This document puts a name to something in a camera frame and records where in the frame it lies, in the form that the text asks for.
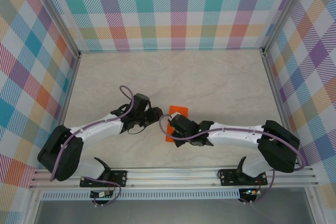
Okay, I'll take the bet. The orange paper sheet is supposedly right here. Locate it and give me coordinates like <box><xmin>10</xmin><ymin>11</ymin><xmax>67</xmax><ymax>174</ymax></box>
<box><xmin>165</xmin><ymin>105</ymin><xmax>190</xmax><ymax>143</ymax></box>

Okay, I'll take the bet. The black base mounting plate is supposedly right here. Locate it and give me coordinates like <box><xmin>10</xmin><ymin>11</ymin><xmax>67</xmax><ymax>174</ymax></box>
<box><xmin>218</xmin><ymin>168</ymin><xmax>268</xmax><ymax>187</ymax></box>
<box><xmin>79</xmin><ymin>170</ymin><xmax>129</xmax><ymax>188</ymax></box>

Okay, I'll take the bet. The grey metal panel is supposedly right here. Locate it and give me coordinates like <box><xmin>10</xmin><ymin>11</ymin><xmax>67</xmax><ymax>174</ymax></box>
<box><xmin>34</xmin><ymin>199</ymin><xmax>316</xmax><ymax>224</ymax></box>

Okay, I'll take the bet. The circuit board with green light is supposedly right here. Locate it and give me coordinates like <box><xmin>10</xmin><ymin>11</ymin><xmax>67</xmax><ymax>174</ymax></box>
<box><xmin>241</xmin><ymin>188</ymin><xmax>261</xmax><ymax>196</ymax></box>

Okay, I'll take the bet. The small black circuit board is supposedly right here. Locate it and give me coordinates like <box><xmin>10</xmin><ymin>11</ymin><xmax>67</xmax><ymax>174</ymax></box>
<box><xmin>90</xmin><ymin>189</ymin><xmax>114</xmax><ymax>199</ymax></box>

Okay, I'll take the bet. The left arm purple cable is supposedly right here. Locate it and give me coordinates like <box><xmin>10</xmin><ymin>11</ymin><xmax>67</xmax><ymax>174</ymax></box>
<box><xmin>49</xmin><ymin>85</ymin><xmax>135</xmax><ymax>207</ymax></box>

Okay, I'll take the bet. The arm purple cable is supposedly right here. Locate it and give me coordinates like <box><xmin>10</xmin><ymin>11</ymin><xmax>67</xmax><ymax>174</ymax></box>
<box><xmin>49</xmin><ymin>85</ymin><xmax>135</xmax><ymax>207</ymax></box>
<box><xmin>159</xmin><ymin>114</ymin><xmax>307</xmax><ymax>206</ymax></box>

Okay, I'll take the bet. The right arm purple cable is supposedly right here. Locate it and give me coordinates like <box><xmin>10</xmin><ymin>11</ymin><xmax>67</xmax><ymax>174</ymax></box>
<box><xmin>159</xmin><ymin>114</ymin><xmax>307</xmax><ymax>206</ymax></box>

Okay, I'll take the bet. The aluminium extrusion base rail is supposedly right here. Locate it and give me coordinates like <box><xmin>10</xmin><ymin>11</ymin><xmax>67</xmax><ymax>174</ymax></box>
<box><xmin>29</xmin><ymin>165</ymin><xmax>320</xmax><ymax>190</ymax></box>

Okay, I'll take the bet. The slotted white cable duct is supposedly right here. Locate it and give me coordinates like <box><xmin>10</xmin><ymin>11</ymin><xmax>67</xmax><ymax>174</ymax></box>
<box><xmin>41</xmin><ymin>191</ymin><xmax>242</xmax><ymax>201</ymax></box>

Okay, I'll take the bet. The aluminium frame floor rail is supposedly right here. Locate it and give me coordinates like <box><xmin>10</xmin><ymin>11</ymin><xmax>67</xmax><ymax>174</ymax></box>
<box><xmin>56</xmin><ymin>53</ymin><xmax>82</xmax><ymax>130</ymax></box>
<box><xmin>78</xmin><ymin>48</ymin><xmax>265</xmax><ymax>55</ymax></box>
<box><xmin>261</xmin><ymin>48</ymin><xmax>301</xmax><ymax>167</ymax></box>

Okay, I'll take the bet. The short aluminium frame post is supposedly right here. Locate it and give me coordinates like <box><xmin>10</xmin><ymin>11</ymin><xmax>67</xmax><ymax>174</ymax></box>
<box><xmin>25</xmin><ymin>189</ymin><xmax>43</xmax><ymax>224</ymax></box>
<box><xmin>306</xmin><ymin>187</ymin><xmax>325</xmax><ymax>224</ymax></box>

